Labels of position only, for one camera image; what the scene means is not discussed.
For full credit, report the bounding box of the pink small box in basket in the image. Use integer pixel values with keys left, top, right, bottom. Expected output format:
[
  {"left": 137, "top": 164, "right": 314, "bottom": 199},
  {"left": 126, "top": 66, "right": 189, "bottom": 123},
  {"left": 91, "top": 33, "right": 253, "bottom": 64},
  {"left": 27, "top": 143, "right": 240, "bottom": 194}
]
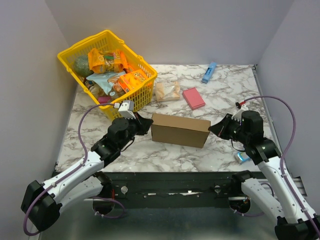
[{"left": 97, "top": 96, "right": 112, "bottom": 104}]

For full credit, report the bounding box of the yellow plastic shopping basket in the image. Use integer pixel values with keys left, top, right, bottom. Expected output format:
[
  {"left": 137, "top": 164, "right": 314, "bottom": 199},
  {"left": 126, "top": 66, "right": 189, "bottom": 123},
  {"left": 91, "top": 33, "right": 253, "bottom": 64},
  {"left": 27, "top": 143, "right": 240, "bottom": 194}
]
[{"left": 57, "top": 29, "right": 158, "bottom": 112}]

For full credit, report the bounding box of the pink flat box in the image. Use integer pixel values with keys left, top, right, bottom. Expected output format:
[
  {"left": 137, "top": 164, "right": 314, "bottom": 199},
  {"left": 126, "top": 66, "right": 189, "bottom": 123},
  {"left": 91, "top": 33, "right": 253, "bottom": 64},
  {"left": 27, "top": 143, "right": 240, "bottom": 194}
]
[{"left": 182, "top": 87, "right": 206, "bottom": 110}]

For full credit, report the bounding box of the orange snack bag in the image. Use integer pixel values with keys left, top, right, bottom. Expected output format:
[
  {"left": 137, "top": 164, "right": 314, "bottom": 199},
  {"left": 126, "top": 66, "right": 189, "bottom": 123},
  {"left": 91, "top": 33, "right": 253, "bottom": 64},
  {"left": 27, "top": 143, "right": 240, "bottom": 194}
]
[{"left": 87, "top": 48, "right": 128, "bottom": 74}]

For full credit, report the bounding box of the green round vegetable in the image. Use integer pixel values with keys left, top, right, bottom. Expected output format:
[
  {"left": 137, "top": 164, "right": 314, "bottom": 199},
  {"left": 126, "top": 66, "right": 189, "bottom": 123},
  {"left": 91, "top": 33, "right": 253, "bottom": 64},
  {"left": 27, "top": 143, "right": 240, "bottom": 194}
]
[{"left": 73, "top": 55, "right": 94, "bottom": 78}]

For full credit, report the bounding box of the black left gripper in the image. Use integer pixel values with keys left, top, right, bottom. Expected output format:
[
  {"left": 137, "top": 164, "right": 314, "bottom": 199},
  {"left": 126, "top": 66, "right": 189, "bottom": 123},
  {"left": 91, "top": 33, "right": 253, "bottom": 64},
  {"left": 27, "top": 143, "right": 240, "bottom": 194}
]
[{"left": 119, "top": 113, "right": 154, "bottom": 150}]

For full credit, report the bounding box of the light blue bread bag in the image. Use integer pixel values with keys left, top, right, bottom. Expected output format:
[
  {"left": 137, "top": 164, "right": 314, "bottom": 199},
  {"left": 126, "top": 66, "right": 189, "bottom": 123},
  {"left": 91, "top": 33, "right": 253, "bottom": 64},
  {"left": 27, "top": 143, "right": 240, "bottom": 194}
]
[{"left": 86, "top": 71, "right": 126, "bottom": 99}]

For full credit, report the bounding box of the blue narrow box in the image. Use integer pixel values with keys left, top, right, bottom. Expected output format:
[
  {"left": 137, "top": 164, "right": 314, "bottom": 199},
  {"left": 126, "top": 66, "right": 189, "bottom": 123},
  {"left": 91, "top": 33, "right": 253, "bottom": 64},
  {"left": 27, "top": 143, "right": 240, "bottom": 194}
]
[{"left": 201, "top": 62, "right": 217, "bottom": 84}]

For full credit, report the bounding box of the brown cardboard box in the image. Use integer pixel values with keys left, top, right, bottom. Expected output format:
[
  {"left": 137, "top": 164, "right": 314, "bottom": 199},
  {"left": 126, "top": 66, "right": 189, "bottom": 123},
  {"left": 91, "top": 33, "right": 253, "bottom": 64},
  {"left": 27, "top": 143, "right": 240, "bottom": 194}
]
[{"left": 151, "top": 113, "right": 211, "bottom": 149}]

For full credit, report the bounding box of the blue white toothpaste box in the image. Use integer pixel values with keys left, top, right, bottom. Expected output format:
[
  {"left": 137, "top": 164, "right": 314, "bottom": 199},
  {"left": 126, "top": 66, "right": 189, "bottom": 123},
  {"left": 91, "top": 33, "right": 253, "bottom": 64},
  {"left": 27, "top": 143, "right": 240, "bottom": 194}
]
[{"left": 234, "top": 152, "right": 251, "bottom": 164}]

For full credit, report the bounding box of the beige tissue pack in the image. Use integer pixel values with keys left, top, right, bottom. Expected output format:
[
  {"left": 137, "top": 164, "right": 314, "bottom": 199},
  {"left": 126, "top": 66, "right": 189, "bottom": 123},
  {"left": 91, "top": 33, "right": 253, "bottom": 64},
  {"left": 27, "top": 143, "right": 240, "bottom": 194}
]
[{"left": 155, "top": 81, "right": 181, "bottom": 102}]

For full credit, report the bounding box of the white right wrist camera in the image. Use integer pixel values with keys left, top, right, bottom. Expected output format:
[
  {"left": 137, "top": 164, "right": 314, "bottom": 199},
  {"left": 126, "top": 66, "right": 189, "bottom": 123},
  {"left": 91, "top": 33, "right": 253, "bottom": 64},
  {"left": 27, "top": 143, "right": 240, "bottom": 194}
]
[{"left": 231, "top": 101, "right": 249, "bottom": 122}]

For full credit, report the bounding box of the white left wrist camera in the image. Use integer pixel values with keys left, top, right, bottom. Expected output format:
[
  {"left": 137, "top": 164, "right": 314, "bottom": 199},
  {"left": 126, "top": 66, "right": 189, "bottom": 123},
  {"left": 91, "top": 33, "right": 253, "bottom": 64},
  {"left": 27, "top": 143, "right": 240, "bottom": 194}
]
[{"left": 113, "top": 100, "right": 136, "bottom": 119}]

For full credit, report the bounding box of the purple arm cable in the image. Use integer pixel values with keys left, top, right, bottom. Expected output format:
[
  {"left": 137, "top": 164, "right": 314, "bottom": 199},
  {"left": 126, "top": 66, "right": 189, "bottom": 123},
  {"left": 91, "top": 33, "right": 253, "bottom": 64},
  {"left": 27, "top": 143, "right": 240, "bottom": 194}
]
[
  {"left": 22, "top": 102, "right": 118, "bottom": 237},
  {"left": 243, "top": 95, "right": 320, "bottom": 238}
]

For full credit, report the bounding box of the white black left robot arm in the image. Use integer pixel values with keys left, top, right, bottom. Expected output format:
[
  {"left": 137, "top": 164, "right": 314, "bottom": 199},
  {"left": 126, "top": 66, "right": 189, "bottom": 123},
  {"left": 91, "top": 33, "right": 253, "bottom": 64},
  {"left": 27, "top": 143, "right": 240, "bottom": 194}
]
[{"left": 21, "top": 112, "right": 153, "bottom": 236}]

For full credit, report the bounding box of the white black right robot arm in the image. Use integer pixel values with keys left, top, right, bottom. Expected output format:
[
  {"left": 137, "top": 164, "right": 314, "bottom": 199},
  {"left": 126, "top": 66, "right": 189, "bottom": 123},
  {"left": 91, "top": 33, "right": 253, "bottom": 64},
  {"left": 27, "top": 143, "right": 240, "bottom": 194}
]
[{"left": 208, "top": 110, "right": 320, "bottom": 240}]

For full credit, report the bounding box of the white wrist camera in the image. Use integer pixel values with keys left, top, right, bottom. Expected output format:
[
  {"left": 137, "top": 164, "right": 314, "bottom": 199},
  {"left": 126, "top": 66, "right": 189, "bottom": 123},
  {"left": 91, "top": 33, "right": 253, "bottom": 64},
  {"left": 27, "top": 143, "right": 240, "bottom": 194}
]
[
  {"left": 113, "top": 100, "right": 136, "bottom": 119},
  {"left": 231, "top": 101, "right": 249, "bottom": 122}
]

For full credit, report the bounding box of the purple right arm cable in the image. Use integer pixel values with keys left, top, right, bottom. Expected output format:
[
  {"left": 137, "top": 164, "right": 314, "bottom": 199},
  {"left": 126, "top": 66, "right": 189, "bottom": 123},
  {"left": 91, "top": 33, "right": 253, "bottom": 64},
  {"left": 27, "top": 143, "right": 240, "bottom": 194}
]
[{"left": 243, "top": 95, "right": 320, "bottom": 238}]

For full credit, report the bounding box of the orange cracker box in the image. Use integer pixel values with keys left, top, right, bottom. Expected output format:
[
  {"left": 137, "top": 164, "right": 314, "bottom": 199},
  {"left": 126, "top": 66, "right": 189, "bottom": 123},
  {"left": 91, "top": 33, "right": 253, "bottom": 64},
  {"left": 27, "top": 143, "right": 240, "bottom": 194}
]
[{"left": 118, "top": 69, "right": 148, "bottom": 93}]

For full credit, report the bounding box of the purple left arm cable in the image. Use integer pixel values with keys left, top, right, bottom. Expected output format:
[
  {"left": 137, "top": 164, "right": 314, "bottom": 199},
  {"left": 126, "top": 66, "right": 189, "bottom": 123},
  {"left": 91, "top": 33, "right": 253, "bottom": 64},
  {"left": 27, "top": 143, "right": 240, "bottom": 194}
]
[{"left": 22, "top": 102, "right": 118, "bottom": 237}]

